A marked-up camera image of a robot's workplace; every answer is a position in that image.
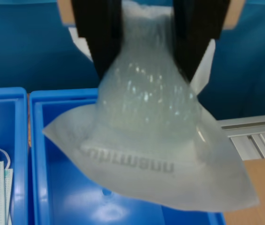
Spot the blue plastic bin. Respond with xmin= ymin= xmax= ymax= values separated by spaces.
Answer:
xmin=0 ymin=87 xmax=29 ymax=225
xmin=29 ymin=89 xmax=227 ymax=225

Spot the cotton pack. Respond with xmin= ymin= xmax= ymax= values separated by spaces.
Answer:
xmin=42 ymin=0 xmax=260 ymax=214

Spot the brown cardboard sheet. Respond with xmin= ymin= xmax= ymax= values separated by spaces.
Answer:
xmin=223 ymin=157 xmax=265 ymax=225

